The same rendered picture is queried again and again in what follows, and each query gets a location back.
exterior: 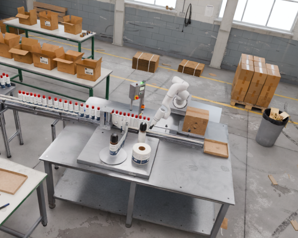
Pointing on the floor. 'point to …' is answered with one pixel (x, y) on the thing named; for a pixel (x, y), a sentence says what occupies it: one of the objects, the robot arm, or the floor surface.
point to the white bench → (4, 198)
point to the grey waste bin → (268, 133)
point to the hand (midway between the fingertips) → (151, 127)
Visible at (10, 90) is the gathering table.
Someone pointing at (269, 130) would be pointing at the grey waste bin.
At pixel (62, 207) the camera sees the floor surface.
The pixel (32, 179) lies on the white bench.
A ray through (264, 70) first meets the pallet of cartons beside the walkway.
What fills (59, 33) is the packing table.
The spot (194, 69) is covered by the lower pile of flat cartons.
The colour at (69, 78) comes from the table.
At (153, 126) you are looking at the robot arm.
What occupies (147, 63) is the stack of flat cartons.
